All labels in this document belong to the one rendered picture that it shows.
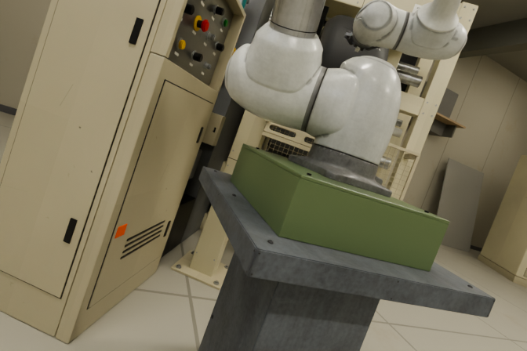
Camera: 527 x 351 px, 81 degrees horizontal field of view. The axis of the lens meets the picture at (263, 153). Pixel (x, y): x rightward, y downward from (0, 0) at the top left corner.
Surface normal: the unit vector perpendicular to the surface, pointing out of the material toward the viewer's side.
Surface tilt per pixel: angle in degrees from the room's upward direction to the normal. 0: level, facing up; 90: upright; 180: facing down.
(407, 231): 90
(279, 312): 90
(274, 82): 117
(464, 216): 79
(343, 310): 90
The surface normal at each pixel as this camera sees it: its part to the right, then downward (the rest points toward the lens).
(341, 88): -0.18, -0.18
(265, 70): -0.39, 0.40
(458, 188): 0.38, -0.01
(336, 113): -0.29, 0.07
